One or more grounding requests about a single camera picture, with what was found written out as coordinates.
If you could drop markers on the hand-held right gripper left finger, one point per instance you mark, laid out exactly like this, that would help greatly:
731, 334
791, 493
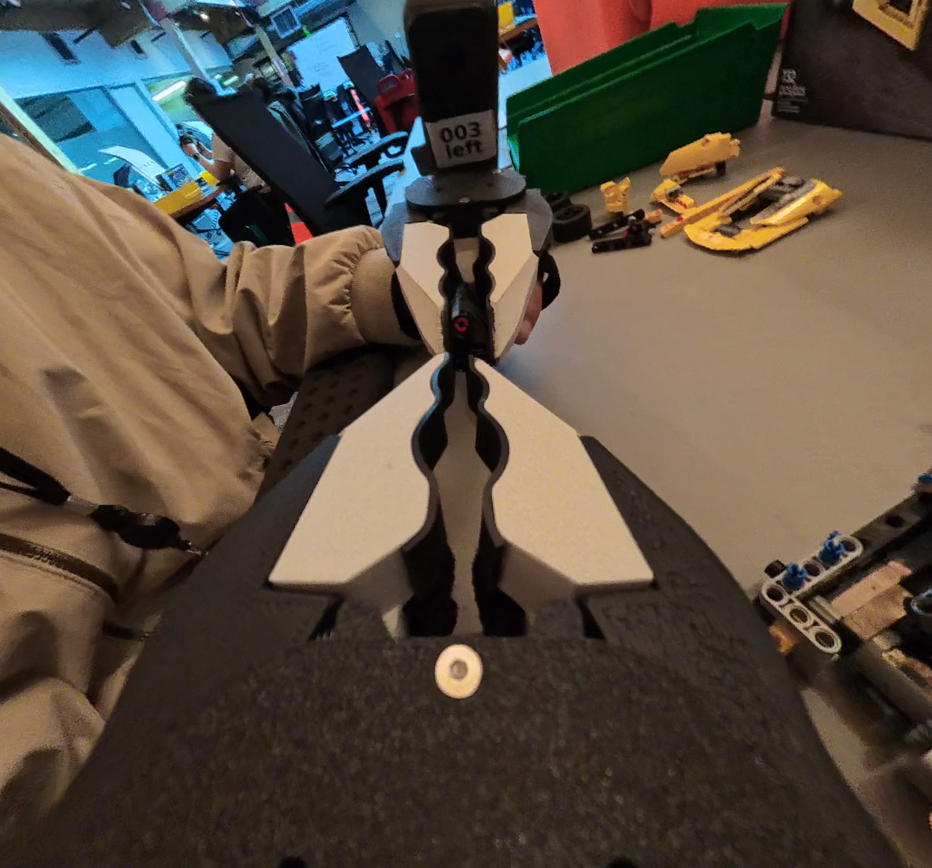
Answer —
349, 518

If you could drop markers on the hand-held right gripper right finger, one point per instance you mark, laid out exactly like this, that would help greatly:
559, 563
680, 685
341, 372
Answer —
568, 518

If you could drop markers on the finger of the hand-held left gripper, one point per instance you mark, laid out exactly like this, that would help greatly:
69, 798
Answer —
513, 271
419, 278

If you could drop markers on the black toy connector red pin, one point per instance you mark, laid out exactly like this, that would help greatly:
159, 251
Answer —
460, 322

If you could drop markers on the person's left forearm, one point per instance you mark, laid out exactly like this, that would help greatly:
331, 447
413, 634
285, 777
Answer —
306, 300

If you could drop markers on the grey desk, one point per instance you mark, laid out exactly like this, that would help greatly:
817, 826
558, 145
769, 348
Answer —
728, 387

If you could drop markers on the person's left hand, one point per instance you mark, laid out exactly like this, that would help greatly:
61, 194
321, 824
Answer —
535, 307

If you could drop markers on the red office chair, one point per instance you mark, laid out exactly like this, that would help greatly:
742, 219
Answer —
393, 100

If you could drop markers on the black toy tire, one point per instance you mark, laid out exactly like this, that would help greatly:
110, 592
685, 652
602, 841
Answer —
557, 199
571, 223

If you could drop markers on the black toy axle assembly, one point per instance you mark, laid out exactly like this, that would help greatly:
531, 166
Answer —
622, 231

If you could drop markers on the black perforated chair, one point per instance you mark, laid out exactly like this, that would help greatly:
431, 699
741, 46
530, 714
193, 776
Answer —
327, 402

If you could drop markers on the small yellow toy brick assembly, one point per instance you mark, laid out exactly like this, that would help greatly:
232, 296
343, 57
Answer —
617, 194
670, 194

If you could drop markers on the whiteboard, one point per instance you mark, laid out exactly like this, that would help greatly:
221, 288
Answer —
320, 56

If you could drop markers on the green plastic bin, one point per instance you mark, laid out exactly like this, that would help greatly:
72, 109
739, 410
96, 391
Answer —
626, 118

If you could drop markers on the black office chair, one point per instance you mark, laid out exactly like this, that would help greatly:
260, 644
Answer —
269, 147

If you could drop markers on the yellow toy car fender piece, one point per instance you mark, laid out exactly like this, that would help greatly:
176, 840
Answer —
699, 154

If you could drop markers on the large yellow toy car panel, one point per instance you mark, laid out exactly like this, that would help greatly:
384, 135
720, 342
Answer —
772, 220

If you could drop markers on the partly built toy car chassis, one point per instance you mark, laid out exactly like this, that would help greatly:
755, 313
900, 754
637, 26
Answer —
866, 606

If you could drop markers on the toy car set box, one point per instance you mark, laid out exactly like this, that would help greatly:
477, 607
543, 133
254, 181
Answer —
859, 45

